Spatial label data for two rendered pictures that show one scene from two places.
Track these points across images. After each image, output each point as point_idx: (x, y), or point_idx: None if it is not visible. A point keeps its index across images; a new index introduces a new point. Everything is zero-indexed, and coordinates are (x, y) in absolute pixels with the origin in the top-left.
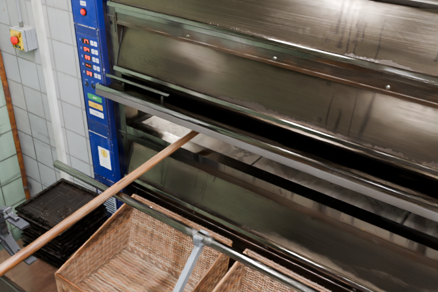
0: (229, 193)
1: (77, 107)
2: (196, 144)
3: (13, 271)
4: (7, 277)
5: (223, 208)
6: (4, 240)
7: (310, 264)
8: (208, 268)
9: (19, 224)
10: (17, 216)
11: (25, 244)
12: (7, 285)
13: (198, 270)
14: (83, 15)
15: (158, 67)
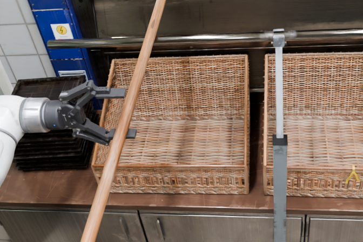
0: (233, 6)
1: None
2: None
3: (25, 194)
4: (24, 203)
5: (232, 25)
6: (86, 129)
7: None
8: (245, 86)
9: (116, 93)
10: (107, 87)
11: (18, 163)
12: (23, 213)
13: (206, 105)
14: None
15: None
